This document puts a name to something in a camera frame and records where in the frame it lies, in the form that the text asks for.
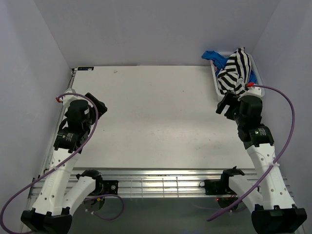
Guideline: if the aluminium rail frame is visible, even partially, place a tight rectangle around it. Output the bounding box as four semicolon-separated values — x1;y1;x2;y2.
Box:
28;68;292;199

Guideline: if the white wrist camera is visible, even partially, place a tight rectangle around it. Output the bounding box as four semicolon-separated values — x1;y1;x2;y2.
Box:
244;82;264;98
56;88;78;108

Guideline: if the white plastic basket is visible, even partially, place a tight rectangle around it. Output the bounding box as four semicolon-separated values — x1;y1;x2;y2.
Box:
210;52;262;101

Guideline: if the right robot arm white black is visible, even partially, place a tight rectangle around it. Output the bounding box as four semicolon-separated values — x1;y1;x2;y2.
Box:
216;93;307;234

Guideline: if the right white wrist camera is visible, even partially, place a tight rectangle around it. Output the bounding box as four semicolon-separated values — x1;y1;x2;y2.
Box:
244;82;264;98

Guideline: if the blue tank top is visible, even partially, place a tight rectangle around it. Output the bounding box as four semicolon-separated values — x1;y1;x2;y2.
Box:
201;51;258;84

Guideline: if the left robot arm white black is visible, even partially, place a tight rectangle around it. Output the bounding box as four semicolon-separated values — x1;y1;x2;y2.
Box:
21;90;107;234

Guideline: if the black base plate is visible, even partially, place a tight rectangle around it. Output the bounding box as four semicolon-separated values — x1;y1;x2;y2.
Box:
89;180;119;196
199;179;237;195

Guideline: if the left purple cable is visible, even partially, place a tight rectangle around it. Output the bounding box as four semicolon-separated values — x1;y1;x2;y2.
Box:
0;93;125;232

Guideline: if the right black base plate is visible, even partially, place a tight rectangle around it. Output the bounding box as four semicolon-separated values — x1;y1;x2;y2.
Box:
199;179;237;195

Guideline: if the blue label sticker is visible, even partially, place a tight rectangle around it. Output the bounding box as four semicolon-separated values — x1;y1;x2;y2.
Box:
77;66;94;71

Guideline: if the purple cable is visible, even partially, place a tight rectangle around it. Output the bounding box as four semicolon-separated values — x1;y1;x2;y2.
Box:
0;93;125;232
206;84;295;222

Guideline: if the black white striped tank top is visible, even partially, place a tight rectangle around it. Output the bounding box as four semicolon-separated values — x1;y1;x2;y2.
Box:
216;47;252;96

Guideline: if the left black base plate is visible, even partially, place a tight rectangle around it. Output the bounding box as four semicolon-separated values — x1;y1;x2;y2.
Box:
89;180;119;196

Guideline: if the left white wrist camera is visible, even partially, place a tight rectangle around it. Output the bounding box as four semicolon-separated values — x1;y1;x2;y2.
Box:
56;88;78;108

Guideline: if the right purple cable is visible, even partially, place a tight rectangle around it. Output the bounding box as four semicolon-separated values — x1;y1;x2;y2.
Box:
206;84;295;222

